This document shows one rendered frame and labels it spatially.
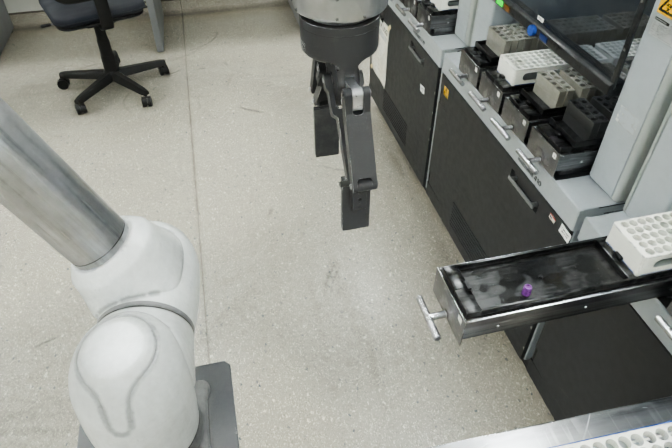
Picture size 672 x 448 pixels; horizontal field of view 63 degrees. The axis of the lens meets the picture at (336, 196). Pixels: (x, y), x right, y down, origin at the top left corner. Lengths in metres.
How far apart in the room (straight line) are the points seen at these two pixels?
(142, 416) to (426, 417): 1.15
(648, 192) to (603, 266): 0.25
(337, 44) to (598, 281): 0.80
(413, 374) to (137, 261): 1.19
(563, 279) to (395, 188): 1.47
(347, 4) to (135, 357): 0.53
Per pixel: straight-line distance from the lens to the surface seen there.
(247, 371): 1.91
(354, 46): 0.51
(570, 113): 1.53
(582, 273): 1.17
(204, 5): 4.37
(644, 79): 1.35
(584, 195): 1.46
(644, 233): 1.21
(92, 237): 0.89
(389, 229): 2.31
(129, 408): 0.82
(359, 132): 0.51
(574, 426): 0.95
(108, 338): 0.83
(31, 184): 0.84
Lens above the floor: 1.61
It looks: 41 degrees down
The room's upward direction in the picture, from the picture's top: straight up
